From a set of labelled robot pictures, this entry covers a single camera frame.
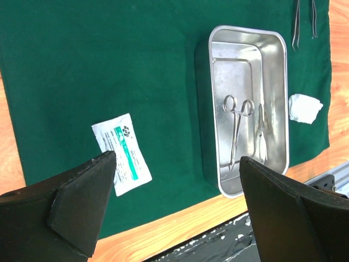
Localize dark green surgical cloth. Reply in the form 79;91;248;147
1;1;332;238

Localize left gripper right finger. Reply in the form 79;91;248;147
239;156;348;261

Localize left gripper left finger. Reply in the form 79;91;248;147
1;151;116;261

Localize steel instrument tray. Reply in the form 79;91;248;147
208;26;290;198

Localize white cotton balls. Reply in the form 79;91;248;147
288;94;323;124

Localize steel tweezers in tray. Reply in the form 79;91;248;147
258;104;268;164

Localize green white packet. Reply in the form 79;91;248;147
92;114;152;197

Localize steel tweezers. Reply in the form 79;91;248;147
311;0;318;38
291;0;300;51
258;104;268;164

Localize steel forceps in tray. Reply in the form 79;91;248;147
222;94;255;171

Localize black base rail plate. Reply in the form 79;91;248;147
147;212;260;262

